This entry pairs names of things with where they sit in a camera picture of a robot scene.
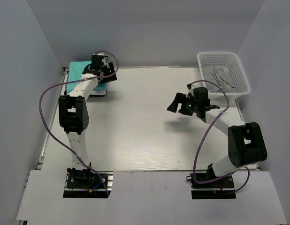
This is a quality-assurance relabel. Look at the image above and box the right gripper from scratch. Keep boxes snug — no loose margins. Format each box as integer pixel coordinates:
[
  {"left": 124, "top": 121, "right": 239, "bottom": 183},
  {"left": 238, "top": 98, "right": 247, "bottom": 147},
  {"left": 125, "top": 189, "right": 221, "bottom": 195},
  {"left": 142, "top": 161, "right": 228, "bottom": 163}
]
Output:
[{"left": 168, "top": 93, "right": 199, "bottom": 116}]

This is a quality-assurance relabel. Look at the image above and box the teal t-shirt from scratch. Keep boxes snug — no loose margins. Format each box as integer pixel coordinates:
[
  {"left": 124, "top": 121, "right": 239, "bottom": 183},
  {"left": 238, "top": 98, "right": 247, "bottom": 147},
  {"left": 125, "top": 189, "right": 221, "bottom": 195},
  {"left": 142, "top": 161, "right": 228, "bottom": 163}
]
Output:
[{"left": 66, "top": 61, "right": 107, "bottom": 97}]

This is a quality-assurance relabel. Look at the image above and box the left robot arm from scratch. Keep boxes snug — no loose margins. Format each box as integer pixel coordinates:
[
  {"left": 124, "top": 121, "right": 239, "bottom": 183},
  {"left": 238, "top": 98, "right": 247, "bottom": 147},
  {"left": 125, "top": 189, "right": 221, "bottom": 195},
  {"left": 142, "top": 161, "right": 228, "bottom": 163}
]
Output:
[{"left": 58, "top": 51, "right": 117, "bottom": 171}]

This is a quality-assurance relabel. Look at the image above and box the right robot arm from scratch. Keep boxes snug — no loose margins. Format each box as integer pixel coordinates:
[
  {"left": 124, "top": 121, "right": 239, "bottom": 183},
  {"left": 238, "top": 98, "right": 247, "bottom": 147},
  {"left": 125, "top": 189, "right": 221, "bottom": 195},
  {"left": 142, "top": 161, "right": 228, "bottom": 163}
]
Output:
[{"left": 167, "top": 87, "right": 267, "bottom": 187}]

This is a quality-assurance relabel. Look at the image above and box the grey t-shirt in basket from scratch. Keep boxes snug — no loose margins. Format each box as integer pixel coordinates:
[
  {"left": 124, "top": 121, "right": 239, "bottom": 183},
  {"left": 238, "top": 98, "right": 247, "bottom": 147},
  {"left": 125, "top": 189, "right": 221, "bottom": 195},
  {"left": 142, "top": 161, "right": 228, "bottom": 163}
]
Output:
[{"left": 202, "top": 66, "right": 236, "bottom": 93}]

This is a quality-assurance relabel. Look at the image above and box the white plastic basket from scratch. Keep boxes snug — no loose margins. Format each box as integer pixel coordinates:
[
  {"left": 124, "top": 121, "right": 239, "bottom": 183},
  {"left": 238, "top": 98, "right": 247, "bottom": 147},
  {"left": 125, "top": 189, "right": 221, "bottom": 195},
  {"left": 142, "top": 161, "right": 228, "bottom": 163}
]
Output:
[{"left": 197, "top": 52, "right": 251, "bottom": 99}]

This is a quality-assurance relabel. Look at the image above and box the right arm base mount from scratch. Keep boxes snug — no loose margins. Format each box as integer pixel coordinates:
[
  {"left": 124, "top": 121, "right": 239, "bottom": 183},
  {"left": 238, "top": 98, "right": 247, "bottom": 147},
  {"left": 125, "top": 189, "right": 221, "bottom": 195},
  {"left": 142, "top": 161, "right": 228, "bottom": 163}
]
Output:
[{"left": 186, "top": 173, "right": 236, "bottom": 200}]

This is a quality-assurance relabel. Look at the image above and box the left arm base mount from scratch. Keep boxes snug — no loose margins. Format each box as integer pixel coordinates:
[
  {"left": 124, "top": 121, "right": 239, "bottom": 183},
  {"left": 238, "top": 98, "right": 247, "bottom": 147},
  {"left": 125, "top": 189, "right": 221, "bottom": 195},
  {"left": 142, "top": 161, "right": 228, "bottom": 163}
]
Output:
[{"left": 63, "top": 170, "right": 113, "bottom": 199}]

